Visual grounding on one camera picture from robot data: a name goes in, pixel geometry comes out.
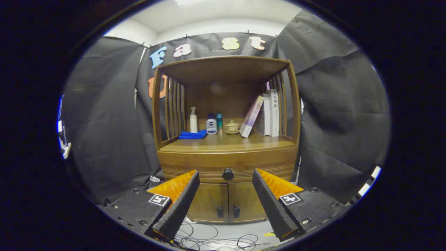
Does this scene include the black floor cables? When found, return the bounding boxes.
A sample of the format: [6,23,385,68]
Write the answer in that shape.
[174,219,276,251]

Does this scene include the blue folded cloth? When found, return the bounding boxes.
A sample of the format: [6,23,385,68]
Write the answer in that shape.
[178,129,208,139]

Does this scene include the beige lidded tea cup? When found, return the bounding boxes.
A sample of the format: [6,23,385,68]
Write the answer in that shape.
[225,120,240,135]

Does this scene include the purple and white book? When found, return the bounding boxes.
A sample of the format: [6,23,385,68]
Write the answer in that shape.
[240,95,264,138]

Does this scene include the white lotion bottle blue cap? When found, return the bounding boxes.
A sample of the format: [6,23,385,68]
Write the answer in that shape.
[206,114,217,135]

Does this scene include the white spray bottle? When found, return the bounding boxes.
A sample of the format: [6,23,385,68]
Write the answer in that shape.
[190,106,198,134]

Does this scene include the white book black spine letters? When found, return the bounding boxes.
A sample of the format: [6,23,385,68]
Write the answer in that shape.
[268,89,280,137]

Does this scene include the plain white book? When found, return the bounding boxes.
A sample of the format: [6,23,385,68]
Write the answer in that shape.
[263,93,272,136]

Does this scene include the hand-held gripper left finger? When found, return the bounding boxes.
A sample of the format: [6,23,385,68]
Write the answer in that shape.
[103,170,200,243]

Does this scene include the wooden drawer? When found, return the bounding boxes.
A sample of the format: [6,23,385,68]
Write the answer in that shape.
[157,151,298,183]

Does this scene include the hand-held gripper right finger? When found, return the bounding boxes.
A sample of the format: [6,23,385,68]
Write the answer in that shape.
[252,168,351,242]

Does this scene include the wooden countertop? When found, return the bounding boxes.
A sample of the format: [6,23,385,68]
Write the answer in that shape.
[160,132,297,153]

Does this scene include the wooden cabinet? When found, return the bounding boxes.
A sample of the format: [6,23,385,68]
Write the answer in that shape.
[152,56,302,223]

